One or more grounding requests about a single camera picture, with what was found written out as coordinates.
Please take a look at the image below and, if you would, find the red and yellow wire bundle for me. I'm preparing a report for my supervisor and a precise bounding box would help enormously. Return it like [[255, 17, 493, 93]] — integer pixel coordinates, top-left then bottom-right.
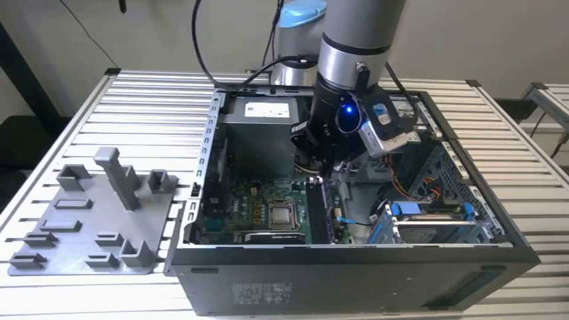
[[424, 177, 445, 201]]

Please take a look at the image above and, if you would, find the black RAM slot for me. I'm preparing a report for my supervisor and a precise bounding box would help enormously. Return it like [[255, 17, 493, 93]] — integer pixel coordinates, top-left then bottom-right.
[[304, 178, 321, 244]]

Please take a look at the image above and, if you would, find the grey metal drive cage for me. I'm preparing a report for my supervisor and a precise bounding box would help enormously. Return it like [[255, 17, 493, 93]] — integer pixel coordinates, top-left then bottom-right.
[[336, 94, 440, 185]]

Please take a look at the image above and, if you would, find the green motherboard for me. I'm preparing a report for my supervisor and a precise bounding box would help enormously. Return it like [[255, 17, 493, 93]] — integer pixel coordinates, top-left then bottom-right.
[[195, 177, 357, 246]]

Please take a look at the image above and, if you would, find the black PC case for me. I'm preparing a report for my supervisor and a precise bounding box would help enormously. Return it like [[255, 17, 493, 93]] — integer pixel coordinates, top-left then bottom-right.
[[163, 81, 543, 317]]

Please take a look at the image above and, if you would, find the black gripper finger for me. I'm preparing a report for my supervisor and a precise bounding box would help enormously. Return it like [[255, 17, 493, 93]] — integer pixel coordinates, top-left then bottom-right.
[[328, 155, 347, 178], [291, 121, 331, 178]]

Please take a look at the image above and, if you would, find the CPU socket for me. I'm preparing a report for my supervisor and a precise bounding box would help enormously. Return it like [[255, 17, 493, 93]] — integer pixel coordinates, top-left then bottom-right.
[[265, 199, 301, 232]]

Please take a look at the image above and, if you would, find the grey plastic parts rack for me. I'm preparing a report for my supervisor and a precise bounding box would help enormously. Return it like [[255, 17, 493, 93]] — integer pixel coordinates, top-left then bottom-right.
[[7, 147, 180, 278]]

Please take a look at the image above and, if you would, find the grey power supply unit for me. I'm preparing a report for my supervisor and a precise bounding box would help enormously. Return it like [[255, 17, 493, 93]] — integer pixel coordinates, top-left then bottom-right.
[[219, 96, 312, 179]]

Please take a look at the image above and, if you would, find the disk bay with blue handles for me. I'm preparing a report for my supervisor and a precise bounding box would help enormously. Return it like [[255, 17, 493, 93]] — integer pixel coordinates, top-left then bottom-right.
[[371, 199, 491, 245]]

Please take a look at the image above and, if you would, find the metal slat side table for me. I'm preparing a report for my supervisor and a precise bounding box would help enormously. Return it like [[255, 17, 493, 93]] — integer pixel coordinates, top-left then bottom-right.
[[524, 82, 569, 135]]

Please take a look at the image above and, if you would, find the orange wire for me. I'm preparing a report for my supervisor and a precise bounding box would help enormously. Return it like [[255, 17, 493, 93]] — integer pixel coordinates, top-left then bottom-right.
[[385, 153, 420, 201]]

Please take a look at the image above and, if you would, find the black graphics card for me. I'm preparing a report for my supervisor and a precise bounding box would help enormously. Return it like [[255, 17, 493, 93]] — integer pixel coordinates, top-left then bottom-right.
[[243, 231, 309, 246]]

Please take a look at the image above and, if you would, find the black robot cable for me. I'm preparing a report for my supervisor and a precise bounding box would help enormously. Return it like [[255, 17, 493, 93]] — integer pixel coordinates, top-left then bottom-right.
[[191, 0, 323, 91]]

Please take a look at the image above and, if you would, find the silver CPU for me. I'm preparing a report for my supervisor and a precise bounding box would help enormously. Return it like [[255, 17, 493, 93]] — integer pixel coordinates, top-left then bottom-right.
[[271, 207, 296, 226]]

